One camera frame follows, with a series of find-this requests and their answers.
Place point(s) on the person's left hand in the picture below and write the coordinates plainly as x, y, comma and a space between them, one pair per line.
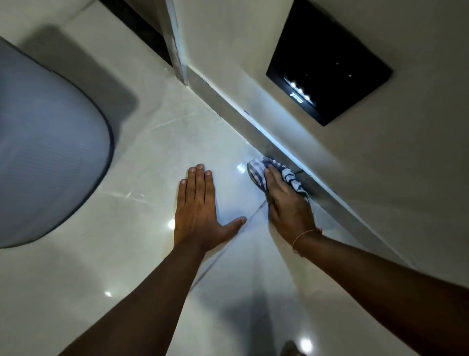
196, 220

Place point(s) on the person's right hand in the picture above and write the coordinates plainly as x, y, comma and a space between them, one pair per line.
289, 212

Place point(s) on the person's left little finger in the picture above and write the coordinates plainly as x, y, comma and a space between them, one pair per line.
182, 193

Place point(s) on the person's left thumb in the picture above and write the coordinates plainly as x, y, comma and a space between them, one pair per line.
233, 226

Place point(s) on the person's right fingers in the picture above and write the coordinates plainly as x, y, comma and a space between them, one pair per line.
274, 180

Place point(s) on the person's left middle finger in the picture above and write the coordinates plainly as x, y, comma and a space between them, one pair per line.
200, 183

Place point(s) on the blue white striped cloth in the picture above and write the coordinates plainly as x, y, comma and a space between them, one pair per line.
256, 172

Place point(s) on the person's right forearm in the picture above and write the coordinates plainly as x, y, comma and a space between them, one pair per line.
384, 289

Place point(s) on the person's left forearm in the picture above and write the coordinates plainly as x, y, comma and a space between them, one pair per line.
146, 304

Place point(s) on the orange thread wrist band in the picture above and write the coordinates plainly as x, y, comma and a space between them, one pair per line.
301, 235

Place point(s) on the grey skirting board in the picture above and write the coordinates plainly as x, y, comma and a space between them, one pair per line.
234, 110

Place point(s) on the grey mesh chair back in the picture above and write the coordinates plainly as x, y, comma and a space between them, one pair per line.
47, 146

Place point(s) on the black wall switch panel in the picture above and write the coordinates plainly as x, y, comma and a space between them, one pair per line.
326, 62

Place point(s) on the white door frame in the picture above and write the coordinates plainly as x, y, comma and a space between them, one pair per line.
174, 36

